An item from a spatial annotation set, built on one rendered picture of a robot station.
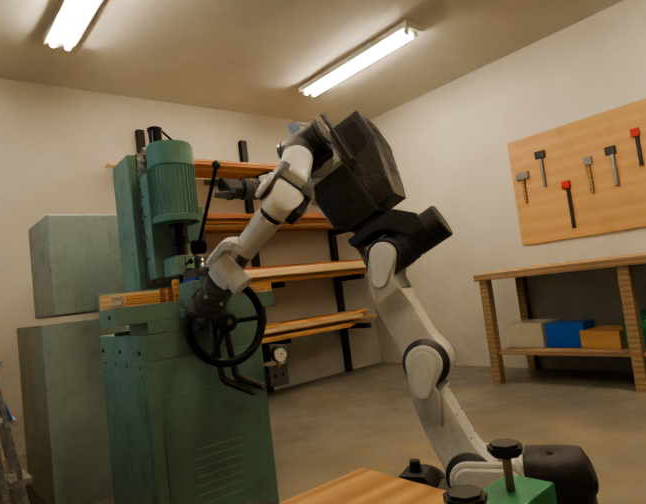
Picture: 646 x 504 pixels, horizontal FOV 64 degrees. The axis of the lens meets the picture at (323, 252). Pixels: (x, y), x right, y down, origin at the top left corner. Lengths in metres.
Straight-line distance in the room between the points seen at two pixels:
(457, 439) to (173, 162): 1.37
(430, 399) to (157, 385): 0.88
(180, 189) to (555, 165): 3.34
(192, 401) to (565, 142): 3.62
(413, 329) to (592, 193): 3.05
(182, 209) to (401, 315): 0.90
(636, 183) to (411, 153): 2.17
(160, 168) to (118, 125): 2.72
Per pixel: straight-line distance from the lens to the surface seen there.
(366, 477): 1.03
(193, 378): 1.90
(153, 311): 1.84
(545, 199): 4.67
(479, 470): 1.65
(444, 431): 1.68
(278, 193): 1.32
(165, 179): 2.03
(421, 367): 1.60
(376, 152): 1.64
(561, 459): 1.67
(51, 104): 4.65
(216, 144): 5.08
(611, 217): 4.46
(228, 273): 1.41
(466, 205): 5.09
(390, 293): 1.62
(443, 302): 5.30
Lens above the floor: 0.87
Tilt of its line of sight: 4 degrees up
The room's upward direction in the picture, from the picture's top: 7 degrees counter-clockwise
